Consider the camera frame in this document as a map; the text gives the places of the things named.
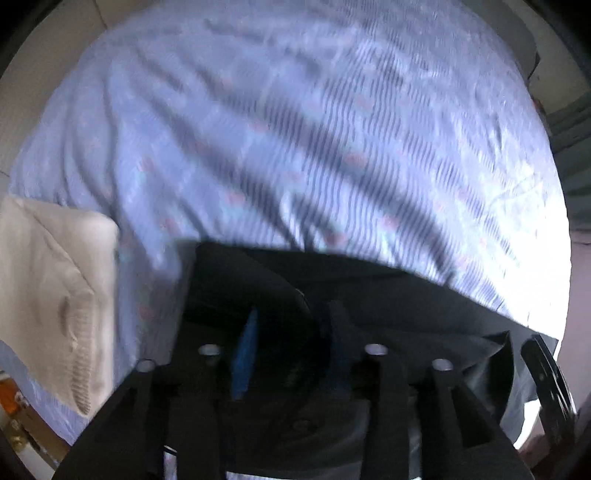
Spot brown wooden furniture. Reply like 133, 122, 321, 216
0, 369, 71, 467

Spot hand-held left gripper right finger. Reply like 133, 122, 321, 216
329, 301, 539, 480

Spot grey-green curtain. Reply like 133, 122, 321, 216
547, 90, 591, 224

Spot black pants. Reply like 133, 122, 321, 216
178, 240, 561, 480

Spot beige knit sweater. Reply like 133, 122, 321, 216
0, 195, 122, 416

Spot blue striped floral bed sheet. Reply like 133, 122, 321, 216
7, 0, 575, 480

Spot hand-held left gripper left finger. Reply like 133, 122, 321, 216
51, 308, 260, 480

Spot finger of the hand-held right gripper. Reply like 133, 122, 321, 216
521, 334, 579, 445

